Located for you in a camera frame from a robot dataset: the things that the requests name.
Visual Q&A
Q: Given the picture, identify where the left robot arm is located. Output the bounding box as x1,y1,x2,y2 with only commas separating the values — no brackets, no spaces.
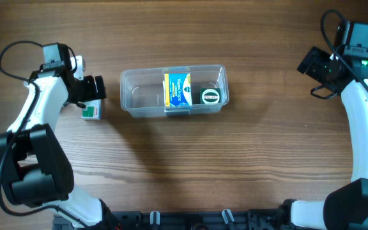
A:
0,43,122,229

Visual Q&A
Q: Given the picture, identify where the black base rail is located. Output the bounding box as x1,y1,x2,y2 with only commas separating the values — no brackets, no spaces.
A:
52,204,300,230

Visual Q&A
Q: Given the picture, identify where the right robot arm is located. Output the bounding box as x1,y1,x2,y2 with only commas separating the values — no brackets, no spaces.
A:
279,20,368,229

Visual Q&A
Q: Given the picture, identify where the blue yellow VapoDrops box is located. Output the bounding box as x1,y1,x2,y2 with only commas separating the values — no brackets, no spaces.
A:
163,73,192,107

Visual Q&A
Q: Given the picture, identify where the white medicine box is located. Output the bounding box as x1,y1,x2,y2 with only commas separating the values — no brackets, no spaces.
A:
162,79,192,111

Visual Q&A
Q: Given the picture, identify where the white green box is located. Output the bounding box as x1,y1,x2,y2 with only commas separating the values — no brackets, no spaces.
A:
81,100,102,120

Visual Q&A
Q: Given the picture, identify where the green round-label box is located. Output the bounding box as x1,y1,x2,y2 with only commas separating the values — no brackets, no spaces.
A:
200,88,222,104

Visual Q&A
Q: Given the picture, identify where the clear plastic container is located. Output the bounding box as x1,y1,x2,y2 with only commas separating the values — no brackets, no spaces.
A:
120,65,229,118

